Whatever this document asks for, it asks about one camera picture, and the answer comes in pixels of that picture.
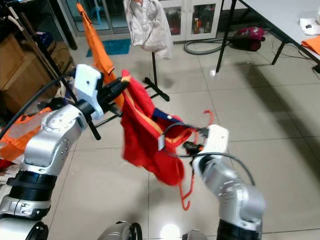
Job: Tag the red basketball jersey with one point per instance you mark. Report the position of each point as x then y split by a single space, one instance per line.
145 145

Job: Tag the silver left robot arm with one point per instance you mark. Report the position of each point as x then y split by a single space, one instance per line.
52 135

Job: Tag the blue floor mat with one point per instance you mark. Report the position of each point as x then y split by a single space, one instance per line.
115 47

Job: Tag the chrome and black clothes rack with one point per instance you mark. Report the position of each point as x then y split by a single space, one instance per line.
153 70

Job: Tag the orange hoodie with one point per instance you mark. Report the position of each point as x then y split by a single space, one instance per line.
95 45

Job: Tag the beige jacket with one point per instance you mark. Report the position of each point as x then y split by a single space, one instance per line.
147 30

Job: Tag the printed cardboard box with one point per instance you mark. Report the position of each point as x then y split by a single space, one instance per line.
30 85

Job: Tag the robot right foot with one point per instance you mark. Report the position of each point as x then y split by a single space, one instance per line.
195 236

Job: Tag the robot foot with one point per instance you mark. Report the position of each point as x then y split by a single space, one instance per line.
195 236
120 232

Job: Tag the glass door cabinet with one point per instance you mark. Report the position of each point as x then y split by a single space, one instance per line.
190 20

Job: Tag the plain cardboard box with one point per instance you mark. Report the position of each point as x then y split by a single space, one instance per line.
10 60

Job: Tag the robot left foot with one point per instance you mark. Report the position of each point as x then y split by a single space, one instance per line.
120 232

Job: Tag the maroon vacuum cleaner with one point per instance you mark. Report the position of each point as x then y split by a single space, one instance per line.
250 36

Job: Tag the glossy black table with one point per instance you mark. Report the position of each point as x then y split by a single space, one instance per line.
5 20

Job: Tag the white folding table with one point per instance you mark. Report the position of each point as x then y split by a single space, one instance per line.
280 20

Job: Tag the orange garment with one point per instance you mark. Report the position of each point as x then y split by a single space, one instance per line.
312 45

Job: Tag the small white object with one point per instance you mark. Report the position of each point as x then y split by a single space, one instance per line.
309 26

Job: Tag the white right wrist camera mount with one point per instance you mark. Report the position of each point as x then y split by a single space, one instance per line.
215 140

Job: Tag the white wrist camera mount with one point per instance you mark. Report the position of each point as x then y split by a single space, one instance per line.
87 82
215 140

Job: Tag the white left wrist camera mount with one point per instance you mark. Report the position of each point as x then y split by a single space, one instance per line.
87 82

